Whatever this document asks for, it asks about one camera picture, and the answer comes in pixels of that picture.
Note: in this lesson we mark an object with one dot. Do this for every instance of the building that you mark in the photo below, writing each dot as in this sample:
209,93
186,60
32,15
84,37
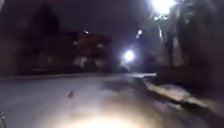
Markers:
90,50

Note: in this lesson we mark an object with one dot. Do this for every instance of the pale concrete kerb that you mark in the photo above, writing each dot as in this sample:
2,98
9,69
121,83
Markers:
173,93

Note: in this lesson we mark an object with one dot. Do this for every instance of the grey asphalt road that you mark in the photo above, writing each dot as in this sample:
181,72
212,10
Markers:
46,100

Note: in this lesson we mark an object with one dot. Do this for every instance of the dark trees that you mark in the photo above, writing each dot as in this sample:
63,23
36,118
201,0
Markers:
196,40

